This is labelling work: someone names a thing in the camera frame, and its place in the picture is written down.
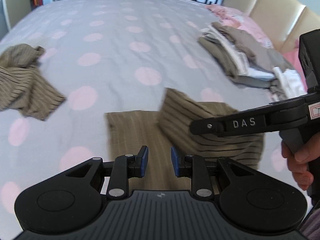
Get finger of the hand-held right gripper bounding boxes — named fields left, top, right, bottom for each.
left=189, top=105, right=272, bottom=137

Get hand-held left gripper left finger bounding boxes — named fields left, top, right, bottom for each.
left=65, top=144, right=149, bottom=200

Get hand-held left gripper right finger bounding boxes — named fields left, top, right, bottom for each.
left=171, top=145, right=258, bottom=201

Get brown striped shirt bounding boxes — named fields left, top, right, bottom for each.
left=104, top=87, right=265, bottom=198

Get stack of folded clothes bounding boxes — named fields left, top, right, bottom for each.
left=197, top=21, right=293, bottom=89

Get person's right hand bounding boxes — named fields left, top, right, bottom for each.
left=281, top=138, right=320, bottom=192

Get white crumpled garment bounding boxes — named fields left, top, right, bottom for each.
left=269, top=66, right=309, bottom=103

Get deep pink pillow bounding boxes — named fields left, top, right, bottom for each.
left=280, top=50, right=304, bottom=70

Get light pink patterned pillow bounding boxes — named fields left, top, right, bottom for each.
left=205, top=4, right=273, bottom=49

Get purple fuzzy robe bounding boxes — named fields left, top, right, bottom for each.
left=299, top=212, right=320, bottom=240

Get beige padded headboard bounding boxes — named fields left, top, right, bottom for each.
left=222, top=0, right=320, bottom=55

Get bed with pink dotted sheet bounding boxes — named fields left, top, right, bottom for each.
left=0, top=0, right=308, bottom=230

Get brown striped pants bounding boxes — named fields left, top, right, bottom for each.
left=0, top=44, right=67, bottom=121

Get beige room door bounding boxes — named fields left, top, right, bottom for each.
left=0, top=0, right=33, bottom=34

